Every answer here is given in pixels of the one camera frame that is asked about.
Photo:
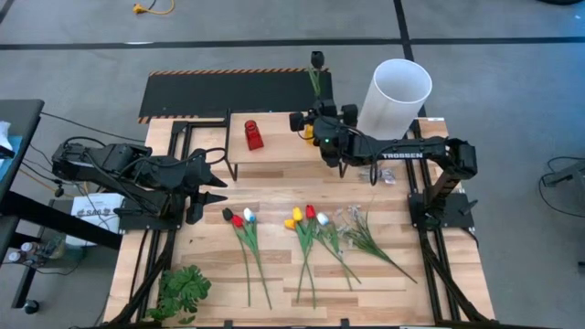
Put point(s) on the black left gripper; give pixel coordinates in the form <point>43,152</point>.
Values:
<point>183,172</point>

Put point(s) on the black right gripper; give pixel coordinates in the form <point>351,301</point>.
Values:
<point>326,116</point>

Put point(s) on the pink tulip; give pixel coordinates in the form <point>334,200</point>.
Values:
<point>227,214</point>

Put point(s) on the red artificial tulip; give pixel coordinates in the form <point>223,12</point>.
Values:
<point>311,211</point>
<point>237,221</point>

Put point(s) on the red glass vase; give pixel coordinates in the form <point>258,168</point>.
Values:
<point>253,137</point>

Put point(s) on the white blue artificial tulip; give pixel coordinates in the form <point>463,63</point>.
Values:
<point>322,218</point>
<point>248,215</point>

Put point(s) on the white blossom flower spray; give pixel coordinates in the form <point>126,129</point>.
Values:
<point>361,238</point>

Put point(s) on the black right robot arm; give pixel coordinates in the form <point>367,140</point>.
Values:
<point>407,153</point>

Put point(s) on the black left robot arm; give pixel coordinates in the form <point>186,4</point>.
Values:
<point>109,160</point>

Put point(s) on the wooden shelf with black legs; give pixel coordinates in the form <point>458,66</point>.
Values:
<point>279,146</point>

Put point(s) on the white shade table lamp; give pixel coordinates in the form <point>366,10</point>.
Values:
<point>397,91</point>

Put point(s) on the crumpled clear plastic wrapper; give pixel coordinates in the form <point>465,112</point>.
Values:
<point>386,176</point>

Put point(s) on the black hazard striped floor mat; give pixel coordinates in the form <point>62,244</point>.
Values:
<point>205,93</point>

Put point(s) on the green monstera leaf plant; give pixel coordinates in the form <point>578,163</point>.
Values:
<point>183,288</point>

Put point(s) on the white cardboard box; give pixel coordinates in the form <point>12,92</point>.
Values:
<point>91,212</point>

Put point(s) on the black table edge clamp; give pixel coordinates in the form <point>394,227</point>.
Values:
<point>345,323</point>
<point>227,324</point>

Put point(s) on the small white cap bottle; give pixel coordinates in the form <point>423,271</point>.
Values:
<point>13,257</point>
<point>28,247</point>

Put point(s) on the black side desk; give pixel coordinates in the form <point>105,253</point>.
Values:
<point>18,119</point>

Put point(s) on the black caster wheel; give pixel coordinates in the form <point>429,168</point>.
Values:
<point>31,306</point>

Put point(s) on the grey floor stand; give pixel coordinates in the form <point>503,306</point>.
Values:
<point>569,176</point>

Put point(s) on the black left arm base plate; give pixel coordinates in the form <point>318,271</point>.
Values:
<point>137,222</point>

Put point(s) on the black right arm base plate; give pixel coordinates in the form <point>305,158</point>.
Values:
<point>457,215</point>

